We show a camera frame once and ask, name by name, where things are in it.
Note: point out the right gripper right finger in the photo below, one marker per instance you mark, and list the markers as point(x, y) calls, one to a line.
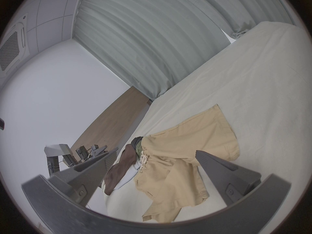
point(219, 177)

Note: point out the black garment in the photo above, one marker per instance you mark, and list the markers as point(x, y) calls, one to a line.
point(136, 141)

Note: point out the grey-green curtain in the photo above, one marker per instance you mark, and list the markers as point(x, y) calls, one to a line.
point(146, 38)
point(243, 6)

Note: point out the bed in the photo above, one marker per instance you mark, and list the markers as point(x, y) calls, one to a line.
point(256, 82)

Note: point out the brown garment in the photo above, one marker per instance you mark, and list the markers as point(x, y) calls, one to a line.
point(121, 169)

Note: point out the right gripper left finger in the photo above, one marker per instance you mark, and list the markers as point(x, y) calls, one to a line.
point(90, 174)

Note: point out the white garment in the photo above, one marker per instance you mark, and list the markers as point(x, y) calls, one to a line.
point(126, 177)

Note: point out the window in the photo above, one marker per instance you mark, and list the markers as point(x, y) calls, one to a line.
point(228, 35)

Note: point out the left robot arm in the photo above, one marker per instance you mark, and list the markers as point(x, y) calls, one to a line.
point(58, 150)

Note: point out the white ceiling air vent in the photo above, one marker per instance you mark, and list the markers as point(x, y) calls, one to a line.
point(12, 45)

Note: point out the tan shorts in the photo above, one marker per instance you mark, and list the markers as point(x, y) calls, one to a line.
point(182, 150)

